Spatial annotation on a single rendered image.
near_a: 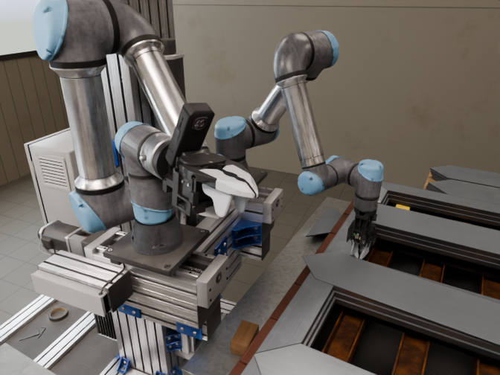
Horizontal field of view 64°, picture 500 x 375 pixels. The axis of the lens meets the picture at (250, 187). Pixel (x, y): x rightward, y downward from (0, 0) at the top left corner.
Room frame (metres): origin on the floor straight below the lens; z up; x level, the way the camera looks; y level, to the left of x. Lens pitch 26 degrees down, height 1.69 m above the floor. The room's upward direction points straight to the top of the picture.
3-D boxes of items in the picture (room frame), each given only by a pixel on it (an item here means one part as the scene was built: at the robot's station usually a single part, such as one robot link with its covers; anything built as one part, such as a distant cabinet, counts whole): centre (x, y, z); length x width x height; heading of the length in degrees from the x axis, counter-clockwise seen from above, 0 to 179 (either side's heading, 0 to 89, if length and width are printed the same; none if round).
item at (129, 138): (0.71, 0.20, 1.43); 0.11 x 0.08 x 0.09; 41
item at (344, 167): (1.20, -0.29, 1.17); 0.11 x 0.11 x 0.08; 40
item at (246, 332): (0.94, 0.02, 0.70); 0.10 x 0.06 x 0.05; 159
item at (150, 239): (1.00, 0.27, 1.09); 0.15 x 0.15 x 0.10
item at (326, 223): (1.66, -0.40, 0.70); 0.39 x 0.12 x 0.04; 151
